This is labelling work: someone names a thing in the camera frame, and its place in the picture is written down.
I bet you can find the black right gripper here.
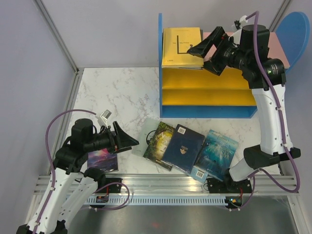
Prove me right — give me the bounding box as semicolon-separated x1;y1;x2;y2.
187;26;250;76

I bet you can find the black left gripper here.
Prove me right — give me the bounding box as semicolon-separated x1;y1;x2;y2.
85;120;139;154

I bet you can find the pale grey Gatsby book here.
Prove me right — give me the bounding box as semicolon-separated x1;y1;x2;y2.
132;118;160;156

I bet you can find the green Alice Wonderland book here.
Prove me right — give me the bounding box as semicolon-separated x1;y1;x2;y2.
143;121;175;171

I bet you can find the yellow Little Prince book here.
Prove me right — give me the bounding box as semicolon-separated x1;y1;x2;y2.
161;27;204;70

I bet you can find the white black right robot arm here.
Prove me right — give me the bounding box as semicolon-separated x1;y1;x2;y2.
187;25;301;192

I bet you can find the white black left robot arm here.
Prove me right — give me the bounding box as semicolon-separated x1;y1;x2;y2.
17;118;139;234

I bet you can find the purple galaxy Crusoe book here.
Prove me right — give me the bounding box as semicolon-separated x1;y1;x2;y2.
87;149;118;173

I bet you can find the blue pink yellow bookshelf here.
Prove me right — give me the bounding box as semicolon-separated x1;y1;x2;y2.
159;12;310;118

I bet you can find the dark navy blue book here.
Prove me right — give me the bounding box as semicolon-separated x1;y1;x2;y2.
162;124;205;174

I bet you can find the light blue barcode book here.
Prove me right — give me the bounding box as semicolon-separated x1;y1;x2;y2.
184;166;208;184

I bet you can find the teal underwater book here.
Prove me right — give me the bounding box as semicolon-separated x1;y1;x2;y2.
195;130;238;181

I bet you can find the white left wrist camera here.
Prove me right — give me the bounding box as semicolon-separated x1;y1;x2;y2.
96;110;112;126

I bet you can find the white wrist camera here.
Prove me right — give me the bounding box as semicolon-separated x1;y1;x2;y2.
232;15;248;31
96;110;112;126

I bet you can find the aluminium mounting rail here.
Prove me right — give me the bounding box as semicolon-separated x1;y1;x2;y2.
34;174;296;196

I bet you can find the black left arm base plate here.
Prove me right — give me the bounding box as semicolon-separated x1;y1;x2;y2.
98;177;122;195

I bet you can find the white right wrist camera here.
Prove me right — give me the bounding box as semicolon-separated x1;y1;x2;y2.
232;15;248;31

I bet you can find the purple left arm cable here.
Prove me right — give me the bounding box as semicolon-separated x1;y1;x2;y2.
34;109;98;234

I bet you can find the aluminium left frame post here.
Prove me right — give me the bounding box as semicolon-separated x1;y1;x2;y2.
33;0;81;74

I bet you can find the aluminium frame post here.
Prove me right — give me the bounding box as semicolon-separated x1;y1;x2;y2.
33;0;81;74
269;0;293;32

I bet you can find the white slotted cable duct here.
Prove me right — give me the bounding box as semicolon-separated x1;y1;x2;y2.
84;195;228;206

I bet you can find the aluminium right frame post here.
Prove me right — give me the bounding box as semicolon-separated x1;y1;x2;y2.
269;0;293;32

